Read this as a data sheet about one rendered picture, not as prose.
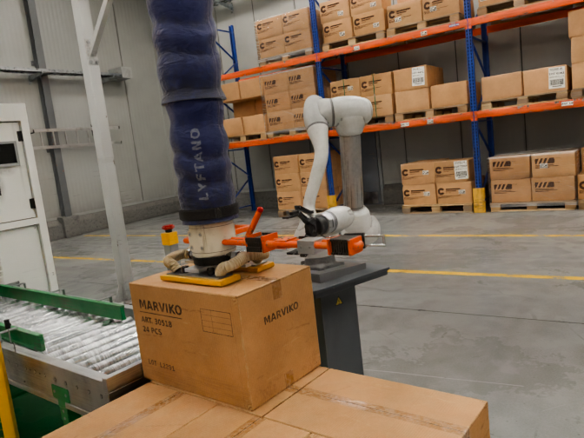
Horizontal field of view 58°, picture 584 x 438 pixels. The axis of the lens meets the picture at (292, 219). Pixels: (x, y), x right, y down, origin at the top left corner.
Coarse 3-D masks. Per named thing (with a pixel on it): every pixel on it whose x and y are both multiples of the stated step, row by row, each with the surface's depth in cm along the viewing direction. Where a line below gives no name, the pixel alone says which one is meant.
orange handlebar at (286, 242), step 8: (240, 224) 227; (248, 224) 224; (240, 232) 216; (184, 240) 206; (224, 240) 192; (232, 240) 190; (240, 240) 187; (280, 240) 175; (288, 240) 174; (296, 240) 176; (280, 248) 175; (288, 248) 174; (320, 248) 165; (360, 248) 158
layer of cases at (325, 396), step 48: (144, 384) 205; (336, 384) 186; (384, 384) 182; (96, 432) 172; (144, 432) 168; (192, 432) 165; (240, 432) 162; (288, 432) 159; (336, 432) 156; (384, 432) 153; (432, 432) 150; (480, 432) 157
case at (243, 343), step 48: (144, 288) 199; (192, 288) 185; (240, 288) 177; (288, 288) 188; (144, 336) 205; (192, 336) 186; (240, 336) 170; (288, 336) 188; (192, 384) 191; (240, 384) 174; (288, 384) 188
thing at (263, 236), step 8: (256, 232) 188; (264, 232) 189; (272, 232) 187; (248, 240) 181; (256, 240) 179; (264, 240) 179; (272, 240) 182; (248, 248) 182; (256, 248) 180; (264, 248) 179; (272, 248) 182
